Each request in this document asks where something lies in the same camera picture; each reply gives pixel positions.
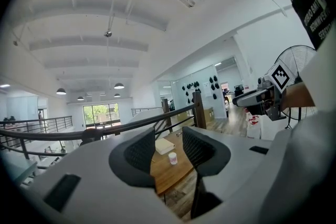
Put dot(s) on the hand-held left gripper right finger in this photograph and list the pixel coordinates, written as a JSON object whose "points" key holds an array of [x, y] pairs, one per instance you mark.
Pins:
{"points": [[202, 152]]}

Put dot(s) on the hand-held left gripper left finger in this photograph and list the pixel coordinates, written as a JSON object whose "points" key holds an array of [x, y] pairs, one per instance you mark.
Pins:
{"points": [[136, 154]]}

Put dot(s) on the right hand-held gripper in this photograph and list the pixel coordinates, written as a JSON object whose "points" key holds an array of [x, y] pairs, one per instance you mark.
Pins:
{"points": [[275, 91]]}

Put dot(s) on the white cotton swab container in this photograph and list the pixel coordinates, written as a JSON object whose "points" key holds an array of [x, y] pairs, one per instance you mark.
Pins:
{"points": [[173, 158]]}

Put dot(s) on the person's right forearm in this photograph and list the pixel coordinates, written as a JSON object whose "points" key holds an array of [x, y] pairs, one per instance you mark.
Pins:
{"points": [[299, 95]]}

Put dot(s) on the white bag with red print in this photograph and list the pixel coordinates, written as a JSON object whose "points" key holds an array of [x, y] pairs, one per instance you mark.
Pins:
{"points": [[253, 124]]}

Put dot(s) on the beige flat box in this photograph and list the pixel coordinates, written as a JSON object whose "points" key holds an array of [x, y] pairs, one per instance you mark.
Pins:
{"points": [[165, 145]]}

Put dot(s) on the cardboard box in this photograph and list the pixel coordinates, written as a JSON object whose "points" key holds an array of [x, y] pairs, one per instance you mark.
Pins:
{"points": [[208, 115]]}

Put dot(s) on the large window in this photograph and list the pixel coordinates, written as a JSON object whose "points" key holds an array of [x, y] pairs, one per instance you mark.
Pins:
{"points": [[101, 115]]}

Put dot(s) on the dark curved handrail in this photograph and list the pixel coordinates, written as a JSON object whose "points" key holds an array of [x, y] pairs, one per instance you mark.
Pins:
{"points": [[78, 135]]}

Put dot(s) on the black standing fan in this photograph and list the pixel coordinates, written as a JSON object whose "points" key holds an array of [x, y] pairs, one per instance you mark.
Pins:
{"points": [[296, 60]]}

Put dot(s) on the black pendant lamp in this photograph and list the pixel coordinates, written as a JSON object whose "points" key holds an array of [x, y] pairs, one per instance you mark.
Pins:
{"points": [[119, 85], [61, 91], [80, 98], [117, 95]]}

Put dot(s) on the black metal balcony railing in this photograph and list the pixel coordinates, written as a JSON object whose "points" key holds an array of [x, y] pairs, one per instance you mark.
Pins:
{"points": [[39, 126]]}

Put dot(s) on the small round ceiling sensor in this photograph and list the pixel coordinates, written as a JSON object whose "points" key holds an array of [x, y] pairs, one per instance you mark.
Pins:
{"points": [[107, 33]]}

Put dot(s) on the group of black wall caps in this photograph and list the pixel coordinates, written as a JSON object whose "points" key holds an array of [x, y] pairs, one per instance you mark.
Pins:
{"points": [[214, 84]]}

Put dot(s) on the brown wooden post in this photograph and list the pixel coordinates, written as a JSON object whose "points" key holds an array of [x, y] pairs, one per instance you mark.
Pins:
{"points": [[200, 110]]}

